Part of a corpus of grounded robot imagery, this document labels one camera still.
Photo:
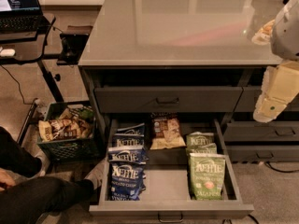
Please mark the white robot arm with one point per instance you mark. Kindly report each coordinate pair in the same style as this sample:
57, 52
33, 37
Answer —
282, 33

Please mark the person's legs in black trousers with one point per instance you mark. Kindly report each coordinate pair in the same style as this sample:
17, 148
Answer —
35, 193

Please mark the right grey drawers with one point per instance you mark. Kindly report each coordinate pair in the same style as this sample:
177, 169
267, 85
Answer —
249, 140

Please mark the white computer mouse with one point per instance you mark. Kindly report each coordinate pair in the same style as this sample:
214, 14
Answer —
7, 52

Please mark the front green Kettle chip bag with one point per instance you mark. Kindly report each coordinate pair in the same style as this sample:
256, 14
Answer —
207, 171

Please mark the dark plastic crate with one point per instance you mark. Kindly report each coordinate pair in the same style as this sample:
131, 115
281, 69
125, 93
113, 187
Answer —
81, 149

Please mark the rear green Kettle chip bag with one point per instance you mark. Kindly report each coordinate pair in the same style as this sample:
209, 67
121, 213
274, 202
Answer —
201, 143

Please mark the rear blue Kettle chip bag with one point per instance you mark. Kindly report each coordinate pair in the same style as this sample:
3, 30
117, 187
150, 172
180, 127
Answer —
138, 129

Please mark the brown chip bag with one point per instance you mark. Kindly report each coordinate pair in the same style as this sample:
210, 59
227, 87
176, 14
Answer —
166, 131

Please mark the black device on desk shelf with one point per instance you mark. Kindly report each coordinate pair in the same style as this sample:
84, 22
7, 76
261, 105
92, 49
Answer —
74, 40

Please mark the grey top drawer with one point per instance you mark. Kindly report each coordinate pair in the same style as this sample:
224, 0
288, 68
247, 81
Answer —
167, 99

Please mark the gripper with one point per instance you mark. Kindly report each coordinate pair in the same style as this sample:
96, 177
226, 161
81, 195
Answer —
287, 36

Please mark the open grey middle drawer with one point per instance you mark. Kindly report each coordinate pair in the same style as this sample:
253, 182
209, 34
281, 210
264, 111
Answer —
167, 197

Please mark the black side desk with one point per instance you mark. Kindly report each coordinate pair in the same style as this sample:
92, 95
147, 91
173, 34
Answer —
34, 52

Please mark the green kettle chip bag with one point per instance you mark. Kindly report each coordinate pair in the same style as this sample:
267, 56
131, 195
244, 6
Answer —
207, 171
201, 143

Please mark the open laptop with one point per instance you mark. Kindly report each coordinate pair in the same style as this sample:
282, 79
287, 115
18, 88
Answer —
19, 16

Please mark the person's hand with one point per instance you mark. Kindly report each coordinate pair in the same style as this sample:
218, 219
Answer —
6, 181

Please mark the snack bags in crate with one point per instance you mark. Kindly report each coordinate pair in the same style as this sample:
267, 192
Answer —
73, 123

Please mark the grey cabinet with glossy counter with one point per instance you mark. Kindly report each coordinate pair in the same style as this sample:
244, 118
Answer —
176, 43

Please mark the front blue Kettle chip bag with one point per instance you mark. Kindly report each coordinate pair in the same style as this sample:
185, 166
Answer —
126, 181

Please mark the blue kettle chip bag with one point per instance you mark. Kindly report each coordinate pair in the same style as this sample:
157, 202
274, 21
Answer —
138, 129
120, 140
126, 181
132, 154

